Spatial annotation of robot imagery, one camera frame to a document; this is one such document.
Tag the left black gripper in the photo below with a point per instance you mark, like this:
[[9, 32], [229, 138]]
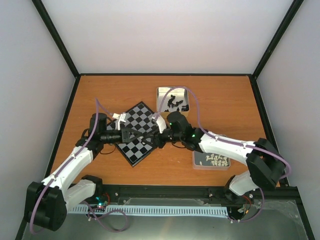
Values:
[[125, 135]]

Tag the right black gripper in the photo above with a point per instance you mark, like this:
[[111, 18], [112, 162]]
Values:
[[155, 138]]

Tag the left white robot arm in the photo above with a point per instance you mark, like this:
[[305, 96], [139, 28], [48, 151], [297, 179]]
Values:
[[48, 202]]

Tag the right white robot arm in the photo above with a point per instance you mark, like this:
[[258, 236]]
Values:
[[265, 167]]

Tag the black chess pieces pile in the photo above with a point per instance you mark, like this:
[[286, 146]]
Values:
[[176, 105]]

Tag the white chess pieces pile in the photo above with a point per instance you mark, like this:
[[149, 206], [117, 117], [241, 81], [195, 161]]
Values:
[[214, 160]]

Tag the green lit circuit board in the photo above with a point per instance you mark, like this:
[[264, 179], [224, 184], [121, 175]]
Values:
[[103, 200]]

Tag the black and silver chessboard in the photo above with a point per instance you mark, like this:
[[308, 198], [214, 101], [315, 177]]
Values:
[[139, 120]]

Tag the gold square tin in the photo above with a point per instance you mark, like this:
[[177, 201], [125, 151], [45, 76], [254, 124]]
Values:
[[162, 95]]

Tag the pink square tin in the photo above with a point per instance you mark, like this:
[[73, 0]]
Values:
[[195, 161]]

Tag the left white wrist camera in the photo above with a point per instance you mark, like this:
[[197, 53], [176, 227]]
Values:
[[119, 119]]

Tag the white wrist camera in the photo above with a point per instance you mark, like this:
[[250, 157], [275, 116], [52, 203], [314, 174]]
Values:
[[119, 119], [157, 119]]

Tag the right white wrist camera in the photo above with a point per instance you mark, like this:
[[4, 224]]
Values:
[[157, 119]]

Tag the black aluminium frame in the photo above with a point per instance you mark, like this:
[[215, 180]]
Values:
[[287, 19]]

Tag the light blue cable duct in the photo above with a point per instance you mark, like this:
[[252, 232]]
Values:
[[164, 211]]

